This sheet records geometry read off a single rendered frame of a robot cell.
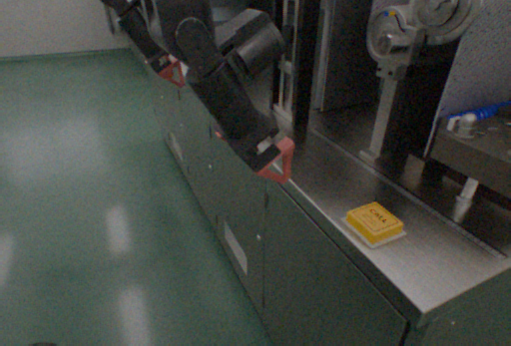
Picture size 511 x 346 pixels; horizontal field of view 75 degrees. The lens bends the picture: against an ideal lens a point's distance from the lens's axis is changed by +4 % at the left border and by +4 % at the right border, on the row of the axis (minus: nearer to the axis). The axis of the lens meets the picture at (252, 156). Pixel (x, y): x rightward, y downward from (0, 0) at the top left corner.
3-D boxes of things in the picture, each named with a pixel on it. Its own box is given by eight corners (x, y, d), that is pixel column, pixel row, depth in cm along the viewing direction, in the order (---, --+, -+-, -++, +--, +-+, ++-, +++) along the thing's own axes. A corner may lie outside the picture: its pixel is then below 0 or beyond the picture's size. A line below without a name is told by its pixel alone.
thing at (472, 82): (432, 124, 72) (463, 33, 62) (503, 105, 80) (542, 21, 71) (434, 125, 71) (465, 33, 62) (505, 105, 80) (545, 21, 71)
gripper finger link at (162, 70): (187, 74, 91) (166, 45, 85) (196, 81, 86) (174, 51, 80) (167, 88, 91) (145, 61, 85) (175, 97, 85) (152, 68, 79)
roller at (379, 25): (361, 55, 85) (371, 4, 79) (432, 44, 94) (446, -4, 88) (398, 67, 76) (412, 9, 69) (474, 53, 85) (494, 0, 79)
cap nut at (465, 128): (447, 132, 66) (454, 111, 64) (460, 129, 67) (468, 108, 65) (465, 140, 63) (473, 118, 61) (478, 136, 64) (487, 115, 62)
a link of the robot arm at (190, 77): (174, 68, 41) (189, 81, 37) (216, 35, 42) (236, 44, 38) (203, 108, 46) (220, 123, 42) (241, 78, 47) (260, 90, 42)
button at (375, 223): (344, 220, 63) (346, 210, 61) (372, 210, 65) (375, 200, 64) (371, 245, 57) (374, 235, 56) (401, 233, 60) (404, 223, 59)
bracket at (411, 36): (357, 154, 84) (383, 28, 68) (376, 149, 87) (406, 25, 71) (371, 164, 80) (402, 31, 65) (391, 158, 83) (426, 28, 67)
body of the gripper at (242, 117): (249, 108, 52) (226, 71, 47) (283, 133, 45) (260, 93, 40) (218, 133, 52) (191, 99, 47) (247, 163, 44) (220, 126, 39)
